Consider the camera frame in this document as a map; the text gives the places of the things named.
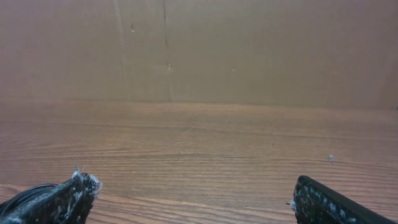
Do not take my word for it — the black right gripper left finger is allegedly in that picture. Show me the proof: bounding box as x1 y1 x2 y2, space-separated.
0 167 103 224

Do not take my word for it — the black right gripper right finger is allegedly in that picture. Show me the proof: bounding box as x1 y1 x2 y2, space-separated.
287 175 397 224

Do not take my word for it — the black USB cable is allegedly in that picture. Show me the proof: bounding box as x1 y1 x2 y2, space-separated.
0 183 58 215

